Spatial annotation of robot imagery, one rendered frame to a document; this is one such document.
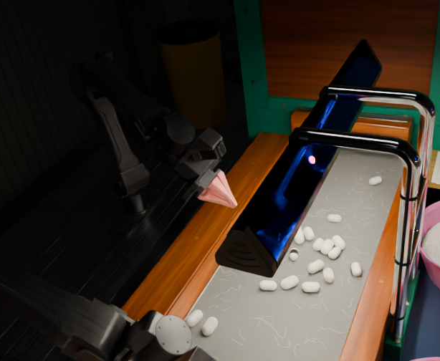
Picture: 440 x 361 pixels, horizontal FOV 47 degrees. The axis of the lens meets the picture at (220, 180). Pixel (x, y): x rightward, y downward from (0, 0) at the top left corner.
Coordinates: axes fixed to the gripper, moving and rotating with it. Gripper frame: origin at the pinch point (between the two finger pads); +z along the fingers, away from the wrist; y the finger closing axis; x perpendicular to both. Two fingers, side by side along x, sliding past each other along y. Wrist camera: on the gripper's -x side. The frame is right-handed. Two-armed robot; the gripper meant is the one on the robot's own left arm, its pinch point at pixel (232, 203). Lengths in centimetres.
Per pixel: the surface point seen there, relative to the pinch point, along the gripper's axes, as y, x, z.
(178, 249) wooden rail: -8.1, 13.7, -2.2
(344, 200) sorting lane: 21.9, -2.8, 21.0
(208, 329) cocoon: -24.3, 3.6, 10.4
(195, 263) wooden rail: -10.6, 9.9, 2.2
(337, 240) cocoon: 5.8, -6.2, 21.8
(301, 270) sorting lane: -3.1, -1.5, 19.4
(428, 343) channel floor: -7.3, -13.3, 43.1
